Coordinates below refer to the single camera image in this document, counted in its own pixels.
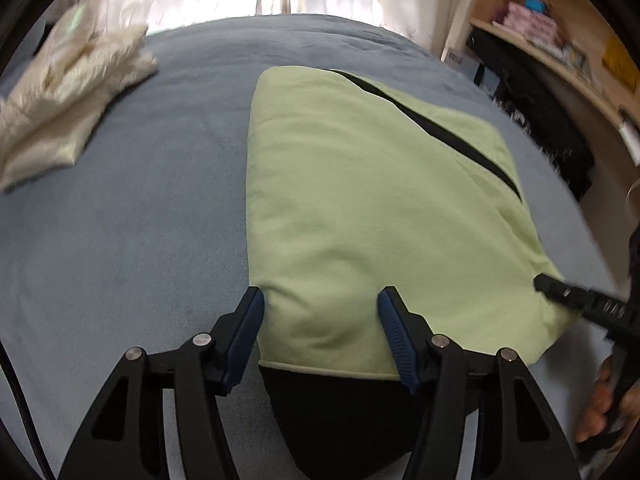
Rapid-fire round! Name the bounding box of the person's right hand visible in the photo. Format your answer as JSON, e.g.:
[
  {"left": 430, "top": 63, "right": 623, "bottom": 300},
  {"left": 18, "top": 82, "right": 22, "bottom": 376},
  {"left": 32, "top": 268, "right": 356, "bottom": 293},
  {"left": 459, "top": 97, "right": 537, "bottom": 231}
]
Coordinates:
[{"left": 575, "top": 356, "right": 624, "bottom": 444}]

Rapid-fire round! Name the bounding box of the cream folded duvet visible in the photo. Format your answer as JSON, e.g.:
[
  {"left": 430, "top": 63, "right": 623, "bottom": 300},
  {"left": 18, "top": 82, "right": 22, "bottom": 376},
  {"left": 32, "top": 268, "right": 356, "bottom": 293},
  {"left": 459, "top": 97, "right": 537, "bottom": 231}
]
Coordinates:
[{"left": 0, "top": 2, "right": 160, "bottom": 193}]

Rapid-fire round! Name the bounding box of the green and black hooded jacket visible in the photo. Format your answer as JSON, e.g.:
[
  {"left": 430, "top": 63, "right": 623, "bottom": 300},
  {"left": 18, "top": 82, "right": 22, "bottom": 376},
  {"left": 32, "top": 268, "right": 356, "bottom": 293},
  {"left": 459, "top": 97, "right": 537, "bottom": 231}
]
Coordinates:
[{"left": 246, "top": 66, "right": 583, "bottom": 478}]

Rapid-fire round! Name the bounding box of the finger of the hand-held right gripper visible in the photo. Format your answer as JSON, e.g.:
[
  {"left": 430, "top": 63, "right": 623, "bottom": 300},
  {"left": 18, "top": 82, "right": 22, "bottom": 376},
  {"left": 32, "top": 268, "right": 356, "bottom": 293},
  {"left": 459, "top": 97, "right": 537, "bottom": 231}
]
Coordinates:
[{"left": 534, "top": 272, "right": 640, "bottom": 335}]

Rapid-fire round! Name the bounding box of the wooden bookshelf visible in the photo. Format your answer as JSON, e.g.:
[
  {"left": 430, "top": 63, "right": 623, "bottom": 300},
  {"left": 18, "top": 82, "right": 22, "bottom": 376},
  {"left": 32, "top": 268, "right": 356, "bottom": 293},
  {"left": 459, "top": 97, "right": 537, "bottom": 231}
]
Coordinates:
[{"left": 440, "top": 0, "right": 640, "bottom": 202}]

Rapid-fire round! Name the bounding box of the yellow paper bag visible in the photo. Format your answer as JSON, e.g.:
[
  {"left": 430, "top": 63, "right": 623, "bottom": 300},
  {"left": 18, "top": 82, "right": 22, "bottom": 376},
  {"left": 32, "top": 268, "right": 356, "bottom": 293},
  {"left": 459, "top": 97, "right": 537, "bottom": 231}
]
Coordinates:
[{"left": 602, "top": 37, "right": 640, "bottom": 94}]

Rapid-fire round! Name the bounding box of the black bag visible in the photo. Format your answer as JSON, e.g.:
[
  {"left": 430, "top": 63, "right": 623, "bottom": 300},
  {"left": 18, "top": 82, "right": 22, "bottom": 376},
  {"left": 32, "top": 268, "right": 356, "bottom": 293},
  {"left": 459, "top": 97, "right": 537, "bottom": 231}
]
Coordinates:
[{"left": 467, "top": 27, "right": 597, "bottom": 202}]

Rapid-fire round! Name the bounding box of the white and blue box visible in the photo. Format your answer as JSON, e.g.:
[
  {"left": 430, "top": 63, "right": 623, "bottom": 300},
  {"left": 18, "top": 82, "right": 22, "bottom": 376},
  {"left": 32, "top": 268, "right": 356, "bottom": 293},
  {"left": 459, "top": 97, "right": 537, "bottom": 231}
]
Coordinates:
[{"left": 442, "top": 49, "right": 484, "bottom": 87}]

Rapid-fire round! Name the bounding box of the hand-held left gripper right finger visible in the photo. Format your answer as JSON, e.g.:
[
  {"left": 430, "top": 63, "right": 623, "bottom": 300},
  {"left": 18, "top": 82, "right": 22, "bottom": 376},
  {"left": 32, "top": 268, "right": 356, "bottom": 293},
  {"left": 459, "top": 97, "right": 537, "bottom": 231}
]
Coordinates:
[{"left": 377, "top": 286, "right": 583, "bottom": 480}]

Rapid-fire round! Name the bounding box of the blue bed blanket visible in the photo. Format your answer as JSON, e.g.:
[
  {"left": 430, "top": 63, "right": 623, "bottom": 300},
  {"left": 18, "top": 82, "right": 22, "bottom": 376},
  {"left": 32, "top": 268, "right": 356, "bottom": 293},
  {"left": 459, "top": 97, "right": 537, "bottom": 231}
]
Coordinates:
[{"left": 0, "top": 12, "right": 619, "bottom": 480}]

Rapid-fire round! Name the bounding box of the stack of pink boxes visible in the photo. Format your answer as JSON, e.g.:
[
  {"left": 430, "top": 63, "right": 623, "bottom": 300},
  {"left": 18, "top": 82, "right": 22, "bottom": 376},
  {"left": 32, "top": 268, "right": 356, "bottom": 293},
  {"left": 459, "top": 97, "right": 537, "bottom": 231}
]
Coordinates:
[{"left": 502, "top": 2, "right": 567, "bottom": 49}]

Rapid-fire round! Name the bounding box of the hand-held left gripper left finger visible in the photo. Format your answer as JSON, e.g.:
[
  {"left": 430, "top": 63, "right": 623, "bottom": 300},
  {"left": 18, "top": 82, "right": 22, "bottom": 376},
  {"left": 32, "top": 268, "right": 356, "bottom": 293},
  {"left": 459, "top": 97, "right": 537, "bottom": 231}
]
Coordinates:
[{"left": 57, "top": 286, "right": 265, "bottom": 480}]

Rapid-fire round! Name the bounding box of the white paper tag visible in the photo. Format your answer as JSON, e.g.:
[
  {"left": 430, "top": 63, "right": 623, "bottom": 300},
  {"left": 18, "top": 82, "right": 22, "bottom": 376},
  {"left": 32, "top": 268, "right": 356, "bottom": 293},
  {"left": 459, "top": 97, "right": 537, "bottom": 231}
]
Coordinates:
[{"left": 617, "top": 110, "right": 640, "bottom": 142}]

